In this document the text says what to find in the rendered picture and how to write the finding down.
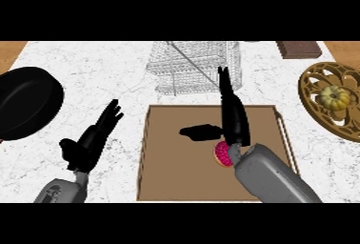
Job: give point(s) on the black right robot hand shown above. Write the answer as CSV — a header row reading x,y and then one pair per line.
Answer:
x,y
233,117

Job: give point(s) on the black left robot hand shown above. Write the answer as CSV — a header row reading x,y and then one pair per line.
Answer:
x,y
93,136

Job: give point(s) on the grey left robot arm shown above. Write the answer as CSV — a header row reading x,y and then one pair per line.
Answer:
x,y
63,190

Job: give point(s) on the brown wooden tray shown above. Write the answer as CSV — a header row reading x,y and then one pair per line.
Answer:
x,y
187,171

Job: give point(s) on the black frying pan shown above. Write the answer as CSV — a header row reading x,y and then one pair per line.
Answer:
x,y
25,105

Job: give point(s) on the gold ornate round trivet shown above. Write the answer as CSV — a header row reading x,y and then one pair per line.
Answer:
x,y
327,124

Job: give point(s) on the small yellow pumpkin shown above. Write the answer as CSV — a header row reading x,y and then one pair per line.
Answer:
x,y
335,97

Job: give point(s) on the dark brown rectangular block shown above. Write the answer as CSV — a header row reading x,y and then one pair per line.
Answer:
x,y
298,49

